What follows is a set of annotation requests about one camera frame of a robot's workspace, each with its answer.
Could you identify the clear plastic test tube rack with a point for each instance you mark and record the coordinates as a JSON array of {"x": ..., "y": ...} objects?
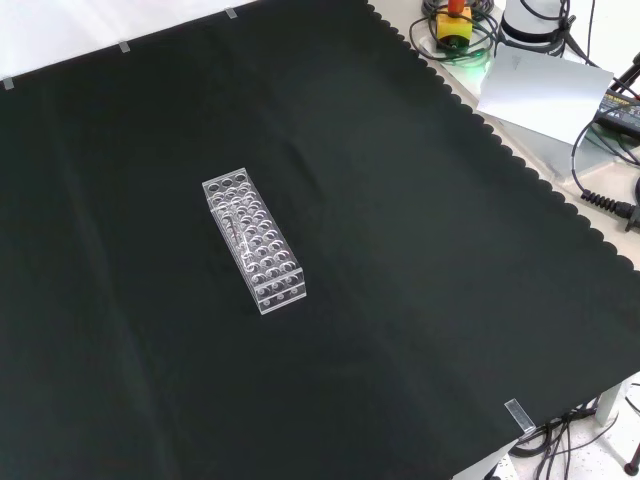
[{"x": 274, "y": 280}]

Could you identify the clear glass test tube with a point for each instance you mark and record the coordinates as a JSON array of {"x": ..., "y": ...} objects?
[{"x": 244, "y": 252}]

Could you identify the black bench cloth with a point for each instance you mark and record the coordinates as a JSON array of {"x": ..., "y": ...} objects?
[{"x": 400, "y": 250}]

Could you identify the grey tape piece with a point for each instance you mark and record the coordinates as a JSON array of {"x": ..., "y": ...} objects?
[
  {"x": 124, "y": 47},
  {"x": 231, "y": 13},
  {"x": 8, "y": 83}
]

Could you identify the yellow stop button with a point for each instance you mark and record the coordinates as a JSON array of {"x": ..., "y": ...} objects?
[{"x": 453, "y": 27}]

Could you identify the clear tape strip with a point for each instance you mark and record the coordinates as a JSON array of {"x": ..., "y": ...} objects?
[{"x": 519, "y": 415}]

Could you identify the pale grey board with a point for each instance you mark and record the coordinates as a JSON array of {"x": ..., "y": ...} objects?
[{"x": 540, "y": 90}]

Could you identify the black power adapter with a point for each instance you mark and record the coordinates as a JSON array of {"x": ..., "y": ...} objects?
[{"x": 620, "y": 112}]

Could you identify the grey bench leg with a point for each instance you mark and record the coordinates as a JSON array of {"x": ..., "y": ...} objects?
[{"x": 612, "y": 402}]

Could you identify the black tripod leg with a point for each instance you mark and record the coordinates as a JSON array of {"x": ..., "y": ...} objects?
[{"x": 629, "y": 75}]

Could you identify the black tripod foot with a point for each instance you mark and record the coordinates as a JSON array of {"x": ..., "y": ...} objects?
[{"x": 631, "y": 457}]

